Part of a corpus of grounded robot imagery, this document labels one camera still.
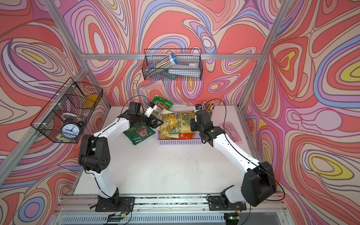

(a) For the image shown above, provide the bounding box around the purple plastic basket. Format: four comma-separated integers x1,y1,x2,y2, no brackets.
157,110,202,145

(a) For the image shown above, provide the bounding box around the green Chuba cassava chips bag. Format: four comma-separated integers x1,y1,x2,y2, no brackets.
152,96,173,116

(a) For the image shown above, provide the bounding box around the dark green Real chips bag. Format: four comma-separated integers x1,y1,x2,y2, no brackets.
123,125,155,145

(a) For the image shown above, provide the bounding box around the green yellow kettle chips bag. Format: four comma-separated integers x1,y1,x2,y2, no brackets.
158,111,195,140

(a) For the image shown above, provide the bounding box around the red yellow chips bag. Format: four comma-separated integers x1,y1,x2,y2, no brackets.
178,133,195,140

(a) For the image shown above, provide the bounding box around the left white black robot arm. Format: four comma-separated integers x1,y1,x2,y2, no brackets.
78,102,163,199

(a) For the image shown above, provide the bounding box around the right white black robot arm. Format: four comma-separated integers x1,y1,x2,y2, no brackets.
190,110,276,207

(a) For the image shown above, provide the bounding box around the white notebook in basket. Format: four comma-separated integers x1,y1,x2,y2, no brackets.
168,63,201,77

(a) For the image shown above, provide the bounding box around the pencil cup with pencils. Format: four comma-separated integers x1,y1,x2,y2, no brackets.
203,99,216,112

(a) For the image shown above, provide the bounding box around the pink pencil case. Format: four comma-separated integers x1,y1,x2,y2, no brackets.
219,121,242,144

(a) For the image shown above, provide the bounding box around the tube of pencils blue cap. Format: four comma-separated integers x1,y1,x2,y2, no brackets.
144,53,178,78

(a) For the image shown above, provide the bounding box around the black alarm clock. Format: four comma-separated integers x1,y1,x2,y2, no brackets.
60,118,84,140

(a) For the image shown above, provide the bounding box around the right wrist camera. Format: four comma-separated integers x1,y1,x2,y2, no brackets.
194,104,203,122

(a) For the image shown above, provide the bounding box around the black wire basket back wall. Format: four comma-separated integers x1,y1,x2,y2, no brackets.
142,48,203,81

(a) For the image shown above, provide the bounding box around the black wire basket wall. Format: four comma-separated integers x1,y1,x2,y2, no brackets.
142,48,203,81
31,78,103,143

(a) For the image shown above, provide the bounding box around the yellow item in wire basket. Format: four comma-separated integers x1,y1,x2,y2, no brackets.
82,94,98,109

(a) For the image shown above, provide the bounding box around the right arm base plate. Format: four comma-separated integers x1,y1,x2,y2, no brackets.
206,194,247,212

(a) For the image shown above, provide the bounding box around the aluminium rail front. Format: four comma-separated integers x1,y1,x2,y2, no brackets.
48,193,294,225

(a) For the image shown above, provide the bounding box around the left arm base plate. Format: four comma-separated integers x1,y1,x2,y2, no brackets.
95,196,136,212

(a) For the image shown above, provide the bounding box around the black wire basket left wall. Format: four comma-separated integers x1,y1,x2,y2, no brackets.
31,78,103,143

